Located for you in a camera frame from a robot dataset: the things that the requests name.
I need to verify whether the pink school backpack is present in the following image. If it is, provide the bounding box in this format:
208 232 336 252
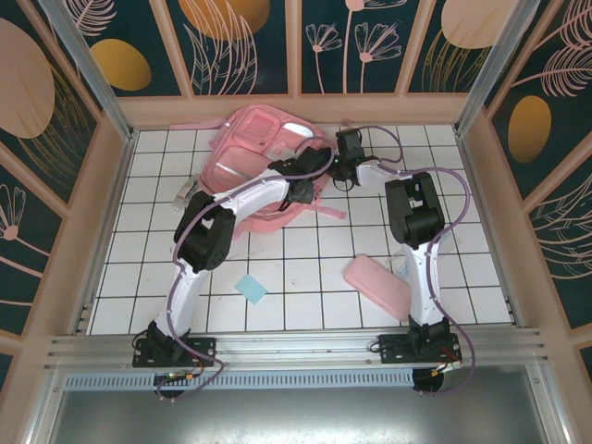
169 104 348 241

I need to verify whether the clear plastic packet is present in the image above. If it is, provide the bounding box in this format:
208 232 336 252
386 252 412 279

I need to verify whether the blue sticky note pad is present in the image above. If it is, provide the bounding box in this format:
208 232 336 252
233 273 270 307

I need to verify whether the clear plastic bottle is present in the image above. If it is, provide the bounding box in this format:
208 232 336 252
171 174 201 212

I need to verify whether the pink pencil case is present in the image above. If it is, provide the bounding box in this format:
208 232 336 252
342 253 412 321

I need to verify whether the steel sheet panel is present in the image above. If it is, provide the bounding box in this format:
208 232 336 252
27 364 569 444

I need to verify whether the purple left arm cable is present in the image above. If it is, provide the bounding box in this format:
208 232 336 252
156 137 335 402

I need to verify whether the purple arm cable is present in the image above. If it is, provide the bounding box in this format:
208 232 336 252
156 137 335 402
358 125 477 399

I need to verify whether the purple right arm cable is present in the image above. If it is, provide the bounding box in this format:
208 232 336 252
358 125 477 399

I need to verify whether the aluminium side rail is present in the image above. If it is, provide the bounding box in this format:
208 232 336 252
71 129 140 335
452 127 528 328

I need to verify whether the aluminium mounting rail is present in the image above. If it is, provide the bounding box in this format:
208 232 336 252
45 327 548 372

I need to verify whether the aluminium frame post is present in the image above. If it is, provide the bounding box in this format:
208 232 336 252
452 0 555 136
39 0 139 142

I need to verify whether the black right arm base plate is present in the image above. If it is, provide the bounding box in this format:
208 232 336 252
377 333 463 366

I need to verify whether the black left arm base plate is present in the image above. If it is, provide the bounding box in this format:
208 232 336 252
132 336 218 369

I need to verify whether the slotted grey cable duct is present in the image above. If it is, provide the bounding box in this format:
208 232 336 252
64 368 416 392

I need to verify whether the yellow connector with wires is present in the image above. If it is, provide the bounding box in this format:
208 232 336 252
432 359 463 378

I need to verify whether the small circuit board with wires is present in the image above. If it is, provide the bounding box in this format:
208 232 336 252
154 369 201 386

